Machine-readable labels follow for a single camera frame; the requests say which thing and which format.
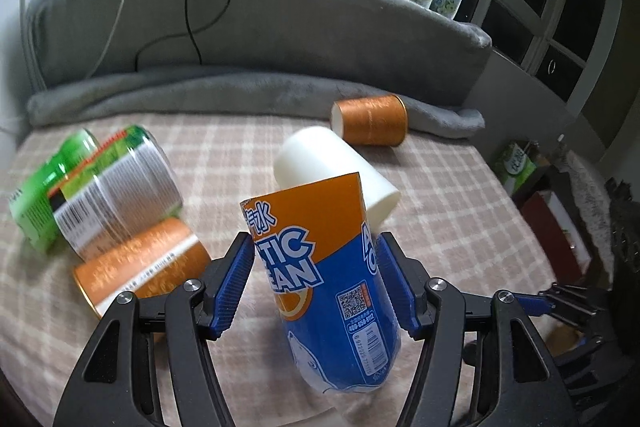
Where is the blue orange Arctic Ocean cup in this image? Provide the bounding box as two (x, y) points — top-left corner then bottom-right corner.
(241, 173), (400, 393)

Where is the large orange patterned cup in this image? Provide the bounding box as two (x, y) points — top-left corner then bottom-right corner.
(74, 217), (210, 317)

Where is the white paper cup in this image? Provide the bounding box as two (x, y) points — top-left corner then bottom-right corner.
(273, 126), (400, 233)

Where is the watermelon label clear cup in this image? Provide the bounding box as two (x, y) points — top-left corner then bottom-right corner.
(48, 124), (183, 261)

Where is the small orange paper cup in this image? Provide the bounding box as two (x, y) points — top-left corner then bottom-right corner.
(330, 94), (408, 146)

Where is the green bottle cup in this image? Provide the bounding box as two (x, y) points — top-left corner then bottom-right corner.
(9, 129), (99, 253)

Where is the green snack bag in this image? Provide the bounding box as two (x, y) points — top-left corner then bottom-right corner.
(492, 141), (537, 196)

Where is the grey folded blanket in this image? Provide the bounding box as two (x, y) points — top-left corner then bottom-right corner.
(27, 66), (386, 128)

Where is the grey sofa backrest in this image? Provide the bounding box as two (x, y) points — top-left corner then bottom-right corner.
(24, 0), (601, 163)

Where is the black cable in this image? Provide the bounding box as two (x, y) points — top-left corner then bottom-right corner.
(133, 0), (234, 73)

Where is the white cable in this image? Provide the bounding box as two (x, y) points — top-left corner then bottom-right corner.
(84, 0), (129, 80)

